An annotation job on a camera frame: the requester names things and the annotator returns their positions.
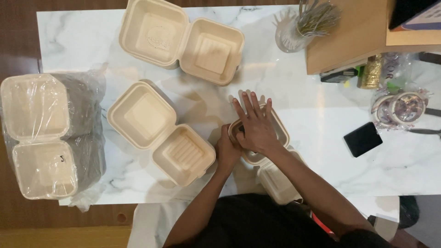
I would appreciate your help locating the person's right hand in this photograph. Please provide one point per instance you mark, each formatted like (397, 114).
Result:
(258, 132)

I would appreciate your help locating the person's left hand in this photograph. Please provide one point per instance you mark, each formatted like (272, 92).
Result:
(225, 151)

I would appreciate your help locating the person's left fingers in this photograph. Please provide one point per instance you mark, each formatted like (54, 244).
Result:
(224, 131)

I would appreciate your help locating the beige clamshell food container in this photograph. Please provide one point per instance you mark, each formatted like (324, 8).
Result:
(275, 179)
(148, 120)

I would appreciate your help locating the person's black shirt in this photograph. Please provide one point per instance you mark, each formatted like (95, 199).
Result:
(258, 224)

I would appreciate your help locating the glass jar of picks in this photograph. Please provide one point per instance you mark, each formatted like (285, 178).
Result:
(296, 31)

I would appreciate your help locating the black stapler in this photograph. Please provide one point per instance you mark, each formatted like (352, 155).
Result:
(339, 75)

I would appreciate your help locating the small black case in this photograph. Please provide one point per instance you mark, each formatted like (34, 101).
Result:
(362, 139)

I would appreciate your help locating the gold glitter bottle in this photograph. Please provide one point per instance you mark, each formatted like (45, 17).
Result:
(371, 72)

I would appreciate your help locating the wooden board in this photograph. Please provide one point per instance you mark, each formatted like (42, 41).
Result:
(355, 31)

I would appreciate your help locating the tape rolls in plastic bag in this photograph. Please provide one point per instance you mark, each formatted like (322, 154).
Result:
(399, 108)

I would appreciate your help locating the plastic-wrapped stack of clamshell containers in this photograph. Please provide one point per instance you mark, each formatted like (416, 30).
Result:
(41, 134)

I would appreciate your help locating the clear plastic bag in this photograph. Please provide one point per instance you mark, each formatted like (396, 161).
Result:
(399, 70)

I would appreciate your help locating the black box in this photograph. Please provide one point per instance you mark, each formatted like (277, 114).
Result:
(410, 12)

